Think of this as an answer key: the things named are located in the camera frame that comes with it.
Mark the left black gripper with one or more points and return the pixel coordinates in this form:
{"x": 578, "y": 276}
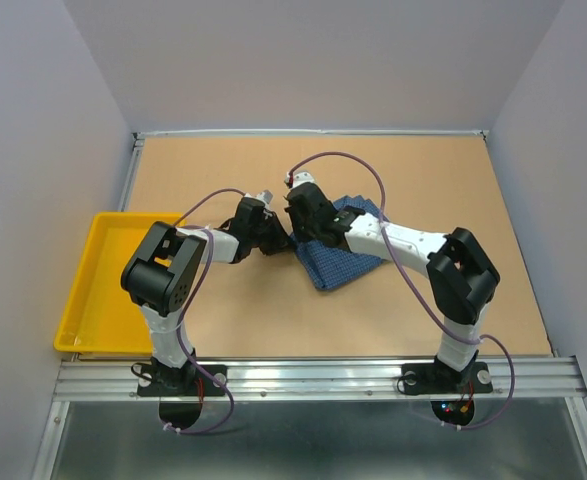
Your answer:
{"x": 280, "y": 240}

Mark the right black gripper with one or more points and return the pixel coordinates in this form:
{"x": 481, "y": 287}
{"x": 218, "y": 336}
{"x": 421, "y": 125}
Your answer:
{"x": 300, "y": 234}

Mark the blue checked long sleeve shirt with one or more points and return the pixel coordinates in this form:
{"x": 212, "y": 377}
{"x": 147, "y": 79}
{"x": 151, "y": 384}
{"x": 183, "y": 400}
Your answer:
{"x": 332, "y": 268}

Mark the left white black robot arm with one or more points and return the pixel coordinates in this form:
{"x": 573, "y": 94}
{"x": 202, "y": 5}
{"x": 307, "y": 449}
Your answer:
{"x": 167, "y": 270}

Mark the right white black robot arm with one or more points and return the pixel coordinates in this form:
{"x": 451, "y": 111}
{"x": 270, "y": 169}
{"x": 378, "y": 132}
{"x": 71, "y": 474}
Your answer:
{"x": 462, "y": 278}

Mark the yellow plastic tray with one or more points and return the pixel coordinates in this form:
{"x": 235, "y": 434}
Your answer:
{"x": 99, "y": 317}

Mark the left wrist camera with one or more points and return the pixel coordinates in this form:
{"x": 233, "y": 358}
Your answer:
{"x": 265, "y": 197}

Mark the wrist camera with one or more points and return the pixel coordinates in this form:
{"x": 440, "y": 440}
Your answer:
{"x": 265, "y": 197}
{"x": 295, "y": 179}

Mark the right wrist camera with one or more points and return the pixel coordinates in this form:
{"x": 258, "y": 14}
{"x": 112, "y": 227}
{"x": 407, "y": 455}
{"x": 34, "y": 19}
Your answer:
{"x": 295, "y": 179}

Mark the aluminium mounting rail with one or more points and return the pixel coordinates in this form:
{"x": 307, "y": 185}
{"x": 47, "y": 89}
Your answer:
{"x": 324, "y": 379}

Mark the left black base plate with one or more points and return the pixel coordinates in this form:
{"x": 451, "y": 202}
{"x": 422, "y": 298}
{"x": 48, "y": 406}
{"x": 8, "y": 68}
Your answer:
{"x": 156, "y": 380}

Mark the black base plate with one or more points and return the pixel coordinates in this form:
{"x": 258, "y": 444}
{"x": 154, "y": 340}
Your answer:
{"x": 433, "y": 378}
{"x": 156, "y": 380}

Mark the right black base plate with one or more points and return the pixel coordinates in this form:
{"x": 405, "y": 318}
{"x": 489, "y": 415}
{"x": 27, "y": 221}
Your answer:
{"x": 433, "y": 378}

